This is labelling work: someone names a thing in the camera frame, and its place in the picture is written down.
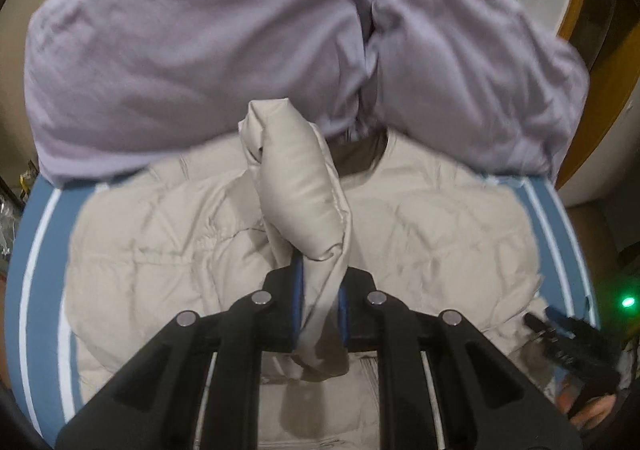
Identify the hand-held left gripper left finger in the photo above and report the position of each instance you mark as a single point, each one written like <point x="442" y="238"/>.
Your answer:
<point x="298" y="290"/>

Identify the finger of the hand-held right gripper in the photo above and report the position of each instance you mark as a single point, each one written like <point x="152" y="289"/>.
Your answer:
<point x="556" y="316"/>
<point x="560" y="350"/>

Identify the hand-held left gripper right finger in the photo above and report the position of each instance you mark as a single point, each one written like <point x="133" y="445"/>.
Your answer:
<point x="343" y="315"/>

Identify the beige puffer jacket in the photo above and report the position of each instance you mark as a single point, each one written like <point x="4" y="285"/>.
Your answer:
<point x="175" y="250"/>

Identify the person's right hand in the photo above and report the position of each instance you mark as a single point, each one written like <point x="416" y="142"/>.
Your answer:
<point x="592" y="412"/>

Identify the white door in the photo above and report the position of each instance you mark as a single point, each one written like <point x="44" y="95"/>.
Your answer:
<point x="607" y="165"/>

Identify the blue white striped bed sheet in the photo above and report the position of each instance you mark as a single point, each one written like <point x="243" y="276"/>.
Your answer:
<point x="47" y="240"/>

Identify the lavender duvet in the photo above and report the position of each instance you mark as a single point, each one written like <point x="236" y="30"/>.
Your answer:
<point x="175" y="45"/>

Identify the bedside clutter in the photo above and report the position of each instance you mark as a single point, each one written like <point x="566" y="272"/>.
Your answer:
<point x="17" y="200"/>

